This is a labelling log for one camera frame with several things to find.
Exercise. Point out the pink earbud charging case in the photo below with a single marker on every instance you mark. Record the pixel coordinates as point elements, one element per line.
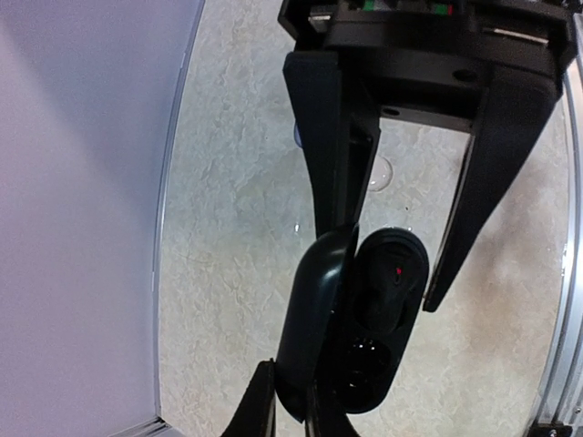
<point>381,174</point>

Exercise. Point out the black earbud case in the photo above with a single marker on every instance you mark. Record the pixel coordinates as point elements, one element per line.
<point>325,339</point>

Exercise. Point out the black earbud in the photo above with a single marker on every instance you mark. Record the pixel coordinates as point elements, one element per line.
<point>390,276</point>

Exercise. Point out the aluminium front rail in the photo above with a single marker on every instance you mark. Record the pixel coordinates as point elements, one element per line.
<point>557,410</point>

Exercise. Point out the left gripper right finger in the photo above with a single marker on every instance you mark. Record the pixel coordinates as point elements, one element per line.
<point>325,416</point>

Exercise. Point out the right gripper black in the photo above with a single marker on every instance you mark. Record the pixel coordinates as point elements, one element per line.
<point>452,64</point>

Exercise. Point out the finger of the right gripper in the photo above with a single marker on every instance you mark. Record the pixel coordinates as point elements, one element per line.
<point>483,196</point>

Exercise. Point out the purple earbud charging case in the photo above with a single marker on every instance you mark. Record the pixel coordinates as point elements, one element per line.
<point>297,135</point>

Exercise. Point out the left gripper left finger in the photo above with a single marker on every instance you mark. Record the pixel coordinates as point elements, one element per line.
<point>255,415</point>

